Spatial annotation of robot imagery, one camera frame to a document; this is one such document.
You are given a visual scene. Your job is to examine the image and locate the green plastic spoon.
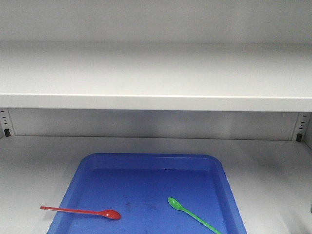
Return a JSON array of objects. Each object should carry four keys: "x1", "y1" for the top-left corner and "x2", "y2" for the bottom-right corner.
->
[{"x1": 167, "y1": 197, "x2": 221, "y2": 234}]

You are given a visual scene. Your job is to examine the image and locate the blue plastic tray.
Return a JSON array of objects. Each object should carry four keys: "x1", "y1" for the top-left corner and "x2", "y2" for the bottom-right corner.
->
[{"x1": 48, "y1": 154, "x2": 246, "y2": 234}]

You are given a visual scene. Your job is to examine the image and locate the grey cabinet upper shelf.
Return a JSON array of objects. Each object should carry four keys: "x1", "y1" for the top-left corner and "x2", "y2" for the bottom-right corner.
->
[{"x1": 0, "y1": 42, "x2": 312, "y2": 112}]

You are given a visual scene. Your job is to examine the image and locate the red plastic spoon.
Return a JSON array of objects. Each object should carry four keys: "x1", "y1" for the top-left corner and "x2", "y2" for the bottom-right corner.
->
[{"x1": 40, "y1": 206, "x2": 121, "y2": 220}]

